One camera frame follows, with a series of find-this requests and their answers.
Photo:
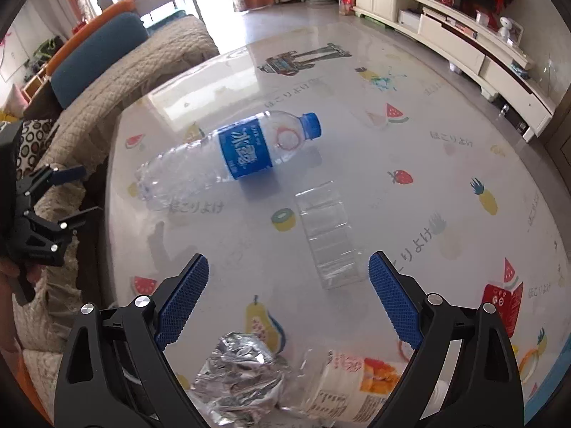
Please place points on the circle patterned pillow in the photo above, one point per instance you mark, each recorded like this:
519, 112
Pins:
38, 136

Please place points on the white photo frame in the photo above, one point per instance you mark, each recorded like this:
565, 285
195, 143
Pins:
518, 32

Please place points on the bottle with orange fruit label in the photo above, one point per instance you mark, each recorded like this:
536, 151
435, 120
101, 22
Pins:
343, 388

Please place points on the crumpled silver foil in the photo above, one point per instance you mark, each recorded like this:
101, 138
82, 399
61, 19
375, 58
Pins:
241, 374

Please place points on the clear plastic box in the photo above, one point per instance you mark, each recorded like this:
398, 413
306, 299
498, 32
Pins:
328, 240

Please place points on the cream TV cabinet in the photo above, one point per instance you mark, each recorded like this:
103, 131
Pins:
450, 40

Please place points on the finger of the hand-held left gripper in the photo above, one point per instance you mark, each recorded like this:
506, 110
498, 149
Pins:
67, 173
44, 236

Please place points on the clear water bottle blue label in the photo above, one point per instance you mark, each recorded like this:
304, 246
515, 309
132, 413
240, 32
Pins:
245, 151

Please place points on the beige quilted sofa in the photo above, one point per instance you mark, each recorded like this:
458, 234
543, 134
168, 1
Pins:
111, 80

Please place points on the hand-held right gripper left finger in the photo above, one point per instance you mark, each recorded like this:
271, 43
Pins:
183, 303

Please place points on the person's left hand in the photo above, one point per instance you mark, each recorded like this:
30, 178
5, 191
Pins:
8, 273

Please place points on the white robot figurine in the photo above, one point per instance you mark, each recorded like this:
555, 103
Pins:
505, 26

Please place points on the orange sofa cushion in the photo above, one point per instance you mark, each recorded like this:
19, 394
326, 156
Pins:
122, 5

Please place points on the blue sofa cushion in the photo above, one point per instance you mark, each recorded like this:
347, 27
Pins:
98, 49

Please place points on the red folded card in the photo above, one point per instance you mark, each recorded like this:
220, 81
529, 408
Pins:
502, 307

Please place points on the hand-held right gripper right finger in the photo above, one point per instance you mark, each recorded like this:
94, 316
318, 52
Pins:
395, 303

